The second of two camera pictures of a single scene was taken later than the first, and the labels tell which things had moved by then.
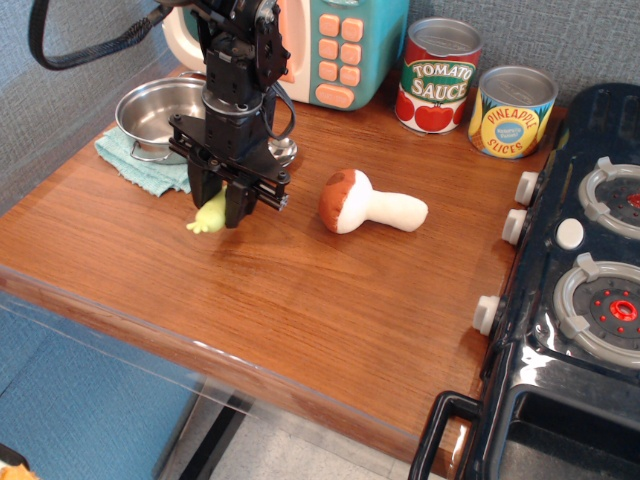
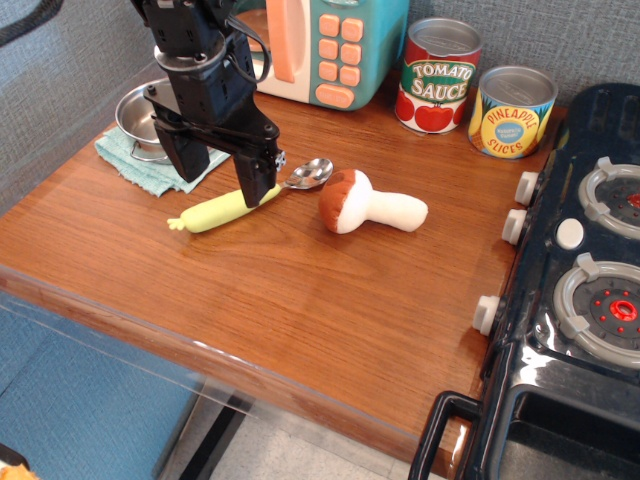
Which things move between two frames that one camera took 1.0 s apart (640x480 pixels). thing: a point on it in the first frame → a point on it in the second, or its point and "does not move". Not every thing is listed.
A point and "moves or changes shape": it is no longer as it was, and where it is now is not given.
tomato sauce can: [440, 62] does not move
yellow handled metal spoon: [212, 216] moves or changes shape
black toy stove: [562, 398] does not move
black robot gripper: [231, 150] → [215, 97]
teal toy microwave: [343, 53] does not move
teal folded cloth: [161, 176] does not move
